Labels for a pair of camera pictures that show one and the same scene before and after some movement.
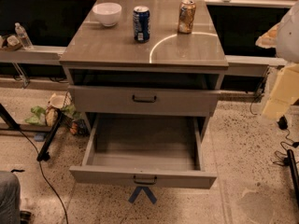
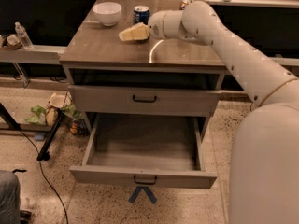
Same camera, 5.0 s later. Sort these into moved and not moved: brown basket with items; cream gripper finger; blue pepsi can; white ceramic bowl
Moved: cream gripper finger
Not moved: brown basket with items; white ceramic bowl; blue pepsi can
